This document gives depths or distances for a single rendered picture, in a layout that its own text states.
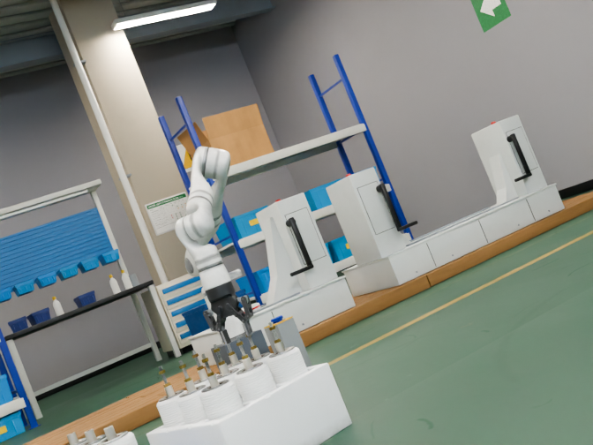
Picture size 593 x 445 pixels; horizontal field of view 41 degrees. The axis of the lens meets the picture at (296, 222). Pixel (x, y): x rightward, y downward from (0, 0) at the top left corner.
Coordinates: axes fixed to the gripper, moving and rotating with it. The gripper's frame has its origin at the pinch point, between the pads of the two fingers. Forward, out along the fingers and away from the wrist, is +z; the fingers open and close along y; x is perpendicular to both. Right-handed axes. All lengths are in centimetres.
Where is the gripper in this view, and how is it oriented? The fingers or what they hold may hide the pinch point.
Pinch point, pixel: (236, 335)
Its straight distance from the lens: 216.2
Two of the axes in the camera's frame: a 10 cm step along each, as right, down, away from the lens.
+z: 3.7, 9.3, -0.3
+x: 3.7, -1.2, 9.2
